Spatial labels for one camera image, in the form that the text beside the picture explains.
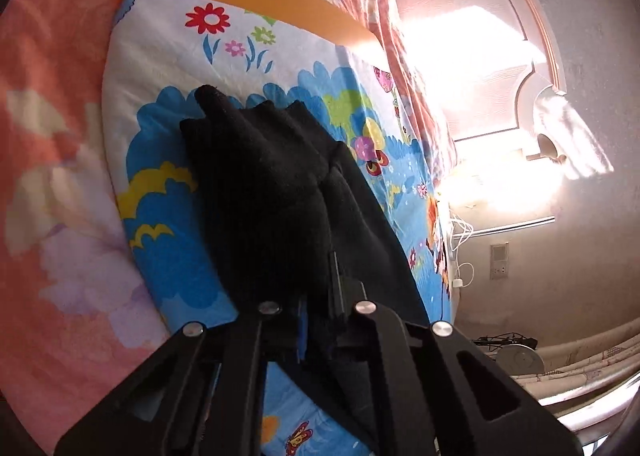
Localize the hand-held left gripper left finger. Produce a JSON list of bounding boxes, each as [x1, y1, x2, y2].
[[54, 299, 313, 456]]

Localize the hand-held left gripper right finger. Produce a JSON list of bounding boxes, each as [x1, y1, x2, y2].
[[327, 250, 586, 456]]

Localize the black pants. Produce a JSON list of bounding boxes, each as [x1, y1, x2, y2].
[[179, 84, 436, 452]]

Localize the cartoon printed blanket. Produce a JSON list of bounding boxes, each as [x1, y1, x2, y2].
[[102, 0, 458, 456]]

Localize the pink floral bedsheet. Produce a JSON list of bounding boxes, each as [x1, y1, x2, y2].
[[0, 0, 461, 454]]

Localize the white cable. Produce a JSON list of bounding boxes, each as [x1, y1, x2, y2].
[[446, 209, 477, 288]]

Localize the wall socket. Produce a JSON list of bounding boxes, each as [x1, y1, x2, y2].
[[490, 242, 510, 281]]

